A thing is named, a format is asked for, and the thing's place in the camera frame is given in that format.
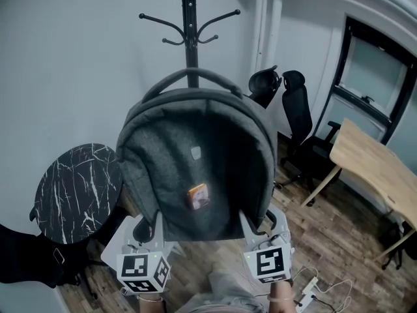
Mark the black metal coat rack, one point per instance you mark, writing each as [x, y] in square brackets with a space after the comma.
[191, 44]

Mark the orange photo badge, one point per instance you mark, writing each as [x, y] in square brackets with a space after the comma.
[198, 196]

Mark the black framed window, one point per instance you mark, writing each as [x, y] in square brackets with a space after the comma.
[374, 67]

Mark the light wooden desk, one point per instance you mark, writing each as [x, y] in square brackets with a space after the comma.
[365, 155]

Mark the person's left forearm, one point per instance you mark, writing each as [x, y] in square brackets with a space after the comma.
[150, 306]

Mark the black office chair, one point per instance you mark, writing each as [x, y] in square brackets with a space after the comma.
[296, 109]
[264, 83]
[407, 243]

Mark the person's grey trousers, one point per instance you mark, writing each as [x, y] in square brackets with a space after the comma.
[228, 292]

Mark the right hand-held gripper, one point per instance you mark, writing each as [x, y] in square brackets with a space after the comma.
[270, 262]

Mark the grey backpack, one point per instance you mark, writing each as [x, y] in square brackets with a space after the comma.
[169, 161]

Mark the black fabric bag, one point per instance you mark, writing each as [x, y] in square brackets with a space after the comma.
[26, 256]

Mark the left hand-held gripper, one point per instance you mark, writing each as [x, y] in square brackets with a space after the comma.
[137, 269]

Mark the person's right forearm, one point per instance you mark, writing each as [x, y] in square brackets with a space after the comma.
[280, 305]

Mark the white wall pipe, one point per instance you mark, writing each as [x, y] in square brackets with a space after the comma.
[264, 28]

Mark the white power strip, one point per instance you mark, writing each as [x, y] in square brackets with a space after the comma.
[304, 301]
[309, 285]

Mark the black marble round table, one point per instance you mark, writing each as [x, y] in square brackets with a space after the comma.
[75, 191]

